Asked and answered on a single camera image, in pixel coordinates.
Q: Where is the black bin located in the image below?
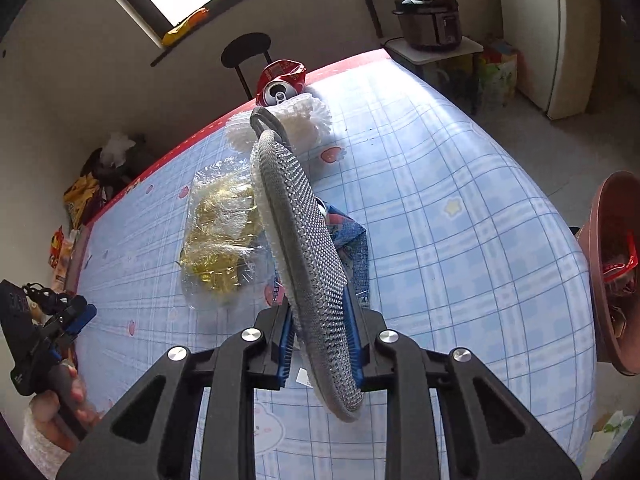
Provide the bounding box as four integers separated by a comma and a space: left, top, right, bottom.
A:
85, 132, 151, 196

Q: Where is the yellow snack packet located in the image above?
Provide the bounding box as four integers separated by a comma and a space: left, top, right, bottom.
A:
161, 7, 208, 47

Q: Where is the green white shopping bag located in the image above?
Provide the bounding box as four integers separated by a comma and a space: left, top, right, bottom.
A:
475, 35, 519, 106

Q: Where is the brown plastic bucket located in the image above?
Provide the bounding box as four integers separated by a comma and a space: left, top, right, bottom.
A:
589, 171, 640, 377

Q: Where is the dark window sill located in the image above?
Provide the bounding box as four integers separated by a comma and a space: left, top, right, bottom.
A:
150, 0, 321, 67

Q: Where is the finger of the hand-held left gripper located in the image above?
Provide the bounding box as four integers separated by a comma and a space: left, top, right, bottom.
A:
42, 294, 98, 356

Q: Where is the blue carton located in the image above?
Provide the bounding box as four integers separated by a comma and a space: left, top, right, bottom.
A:
270, 200, 372, 308

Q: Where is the small white table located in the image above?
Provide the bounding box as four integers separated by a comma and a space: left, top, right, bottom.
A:
385, 35, 485, 116

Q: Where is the black metal frame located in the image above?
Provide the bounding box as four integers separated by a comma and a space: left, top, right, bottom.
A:
351, 0, 386, 40

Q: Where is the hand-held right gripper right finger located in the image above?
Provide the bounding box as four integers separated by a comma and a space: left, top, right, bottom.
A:
345, 292, 583, 480

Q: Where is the white green printed bag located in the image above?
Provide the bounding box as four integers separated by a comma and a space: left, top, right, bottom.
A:
592, 410, 636, 466

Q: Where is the clear tray with red label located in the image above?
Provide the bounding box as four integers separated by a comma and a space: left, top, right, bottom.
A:
602, 252, 640, 286

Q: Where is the pile of yellow snack bags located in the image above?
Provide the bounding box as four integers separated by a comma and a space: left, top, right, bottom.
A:
47, 172, 108, 286

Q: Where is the crumpled white plastic bag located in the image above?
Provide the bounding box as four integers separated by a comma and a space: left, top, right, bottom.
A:
100, 132, 136, 166

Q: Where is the grey mesh pad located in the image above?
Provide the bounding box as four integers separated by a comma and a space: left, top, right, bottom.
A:
248, 106, 366, 423

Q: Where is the electric pressure cooker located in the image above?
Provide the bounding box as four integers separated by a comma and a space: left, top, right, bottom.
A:
391, 0, 461, 52

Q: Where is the cream refrigerator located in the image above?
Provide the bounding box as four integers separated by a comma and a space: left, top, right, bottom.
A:
495, 0, 603, 121

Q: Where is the person's left hand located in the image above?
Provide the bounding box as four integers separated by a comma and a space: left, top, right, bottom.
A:
27, 362, 103, 453

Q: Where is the white foam fruit net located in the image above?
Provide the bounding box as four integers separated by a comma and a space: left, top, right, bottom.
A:
225, 94, 333, 153

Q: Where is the black round stool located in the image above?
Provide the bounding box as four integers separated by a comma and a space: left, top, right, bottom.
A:
221, 33, 274, 101

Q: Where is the person's left forearm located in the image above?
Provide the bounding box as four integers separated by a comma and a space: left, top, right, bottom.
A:
22, 405, 71, 480

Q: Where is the crushed red can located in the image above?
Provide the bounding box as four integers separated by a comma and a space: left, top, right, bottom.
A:
256, 59, 307, 107

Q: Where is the blue checked tablecloth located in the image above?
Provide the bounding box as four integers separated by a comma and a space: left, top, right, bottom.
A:
70, 57, 598, 480

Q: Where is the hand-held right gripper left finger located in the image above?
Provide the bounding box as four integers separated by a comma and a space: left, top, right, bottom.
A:
56, 305, 296, 480

